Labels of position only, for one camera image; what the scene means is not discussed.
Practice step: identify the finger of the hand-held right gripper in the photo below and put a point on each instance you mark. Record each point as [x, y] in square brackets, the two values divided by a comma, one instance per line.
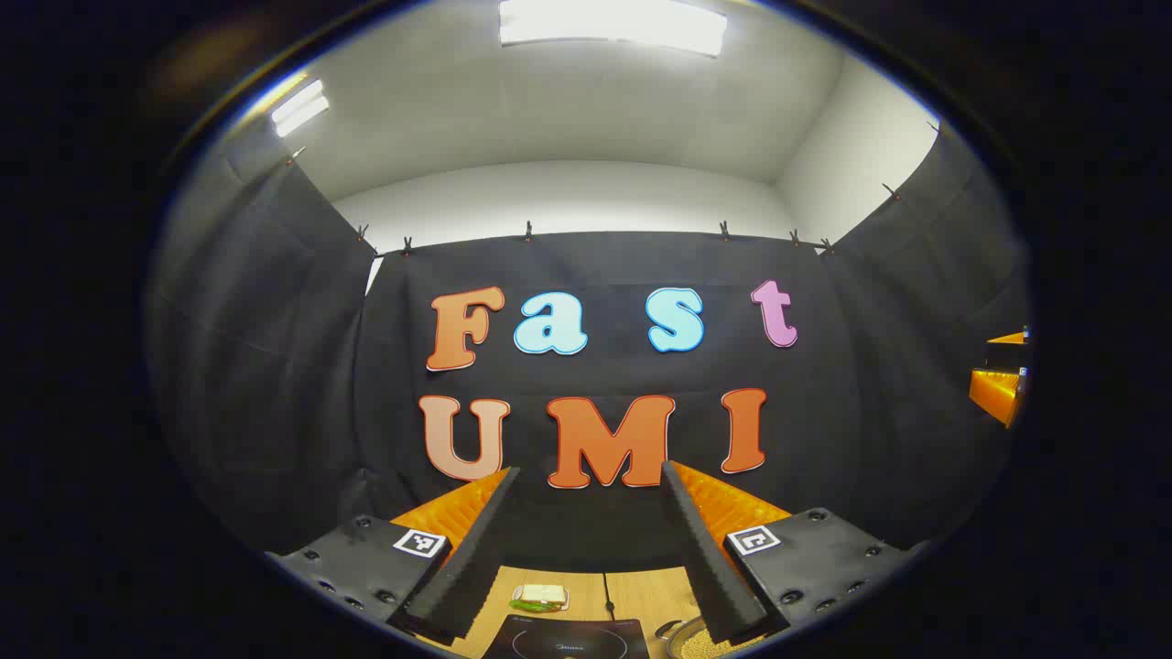
[1012, 339]
[993, 392]

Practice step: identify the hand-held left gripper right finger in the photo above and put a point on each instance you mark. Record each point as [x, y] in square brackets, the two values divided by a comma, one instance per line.
[700, 567]

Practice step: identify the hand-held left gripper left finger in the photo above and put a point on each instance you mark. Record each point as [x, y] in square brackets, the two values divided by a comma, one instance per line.
[476, 558]

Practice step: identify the pile of yellow soybeans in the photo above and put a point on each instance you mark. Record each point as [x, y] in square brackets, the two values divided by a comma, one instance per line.
[700, 647]

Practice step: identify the black induction cooktop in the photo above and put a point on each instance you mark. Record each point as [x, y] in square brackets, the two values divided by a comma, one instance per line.
[568, 641]

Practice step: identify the sandwich with lettuce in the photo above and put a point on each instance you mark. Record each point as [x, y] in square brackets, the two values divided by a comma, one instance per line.
[538, 595]

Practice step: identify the narrow ceiling light panel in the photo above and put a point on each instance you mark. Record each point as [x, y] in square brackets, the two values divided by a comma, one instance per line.
[299, 108]

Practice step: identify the wide ceiling light panel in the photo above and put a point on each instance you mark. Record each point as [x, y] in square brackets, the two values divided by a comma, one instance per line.
[613, 23]

